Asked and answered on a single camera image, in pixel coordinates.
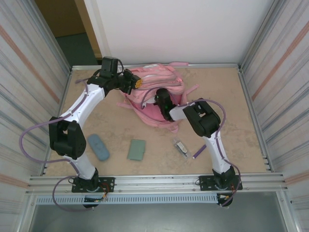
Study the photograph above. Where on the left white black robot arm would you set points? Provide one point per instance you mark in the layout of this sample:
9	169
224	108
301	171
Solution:
82	104

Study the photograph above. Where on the blue oval case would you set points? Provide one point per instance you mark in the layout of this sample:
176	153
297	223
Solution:
99	147

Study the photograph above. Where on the pink backpack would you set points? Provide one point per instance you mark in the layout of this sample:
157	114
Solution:
157	72

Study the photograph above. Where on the white door frame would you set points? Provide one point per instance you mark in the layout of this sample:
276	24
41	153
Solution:
96	29

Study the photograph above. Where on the grey metal panel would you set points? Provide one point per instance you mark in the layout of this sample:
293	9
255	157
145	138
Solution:
157	217

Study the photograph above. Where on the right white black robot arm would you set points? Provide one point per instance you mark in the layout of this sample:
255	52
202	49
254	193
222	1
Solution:
214	147

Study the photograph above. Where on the purple marker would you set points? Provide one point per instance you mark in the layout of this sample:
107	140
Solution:
199	152

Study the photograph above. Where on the clear plastic pen case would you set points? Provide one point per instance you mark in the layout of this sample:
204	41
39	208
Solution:
182	148

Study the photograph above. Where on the aluminium corner post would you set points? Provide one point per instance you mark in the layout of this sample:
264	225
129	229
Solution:
51	36
258	36

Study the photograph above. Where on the green wallet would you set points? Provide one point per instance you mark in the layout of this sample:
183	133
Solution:
136	150

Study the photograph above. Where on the wide aluminium mounting rail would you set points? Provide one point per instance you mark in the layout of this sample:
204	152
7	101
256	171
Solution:
157	183

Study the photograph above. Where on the narrow aluminium table rail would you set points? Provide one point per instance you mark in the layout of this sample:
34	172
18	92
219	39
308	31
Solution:
212	65

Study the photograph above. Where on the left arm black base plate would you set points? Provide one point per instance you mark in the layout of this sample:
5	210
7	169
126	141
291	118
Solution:
108	184

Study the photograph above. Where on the aluminium side rail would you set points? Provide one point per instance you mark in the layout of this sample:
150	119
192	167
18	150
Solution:
254	120
63	99

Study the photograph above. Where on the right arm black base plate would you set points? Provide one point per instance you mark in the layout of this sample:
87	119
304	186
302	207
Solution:
205	183

